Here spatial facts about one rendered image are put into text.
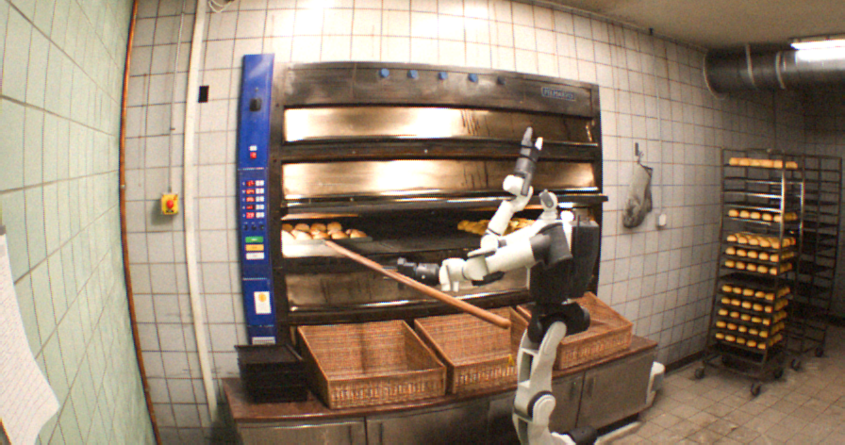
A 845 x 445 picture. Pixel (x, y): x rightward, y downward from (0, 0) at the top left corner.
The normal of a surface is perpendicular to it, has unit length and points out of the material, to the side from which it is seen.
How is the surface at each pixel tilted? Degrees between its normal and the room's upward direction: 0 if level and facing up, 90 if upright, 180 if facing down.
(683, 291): 90
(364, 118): 70
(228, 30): 90
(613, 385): 88
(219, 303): 90
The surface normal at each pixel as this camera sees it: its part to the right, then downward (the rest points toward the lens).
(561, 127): 0.37, -0.27
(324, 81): 0.41, 0.10
